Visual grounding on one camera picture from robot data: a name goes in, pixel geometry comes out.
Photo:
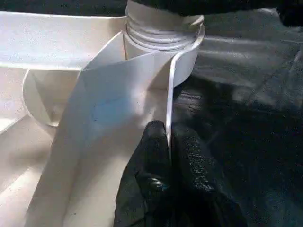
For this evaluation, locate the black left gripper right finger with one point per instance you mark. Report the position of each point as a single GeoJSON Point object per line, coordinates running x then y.
{"type": "Point", "coordinates": [206, 189]}

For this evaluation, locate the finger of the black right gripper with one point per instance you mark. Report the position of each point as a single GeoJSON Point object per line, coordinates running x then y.
{"type": "Point", "coordinates": [213, 5]}

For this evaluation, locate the black work mat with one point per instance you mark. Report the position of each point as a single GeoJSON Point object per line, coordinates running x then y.
{"type": "Point", "coordinates": [251, 118]}

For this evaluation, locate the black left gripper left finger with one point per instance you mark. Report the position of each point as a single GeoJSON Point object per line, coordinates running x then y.
{"type": "Point", "coordinates": [147, 184]}

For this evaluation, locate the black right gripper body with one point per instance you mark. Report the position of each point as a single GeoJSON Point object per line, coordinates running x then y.
{"type": "Point", "coordinates": [292, 13]}

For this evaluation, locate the white plastic table leg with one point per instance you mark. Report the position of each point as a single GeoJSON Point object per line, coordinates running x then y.
{"type": "Point", "coordinates": [161, 28]}

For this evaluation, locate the white plastic table top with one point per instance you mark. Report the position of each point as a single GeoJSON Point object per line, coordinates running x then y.
{"type": "Point", "coordinates": [52, 42]}

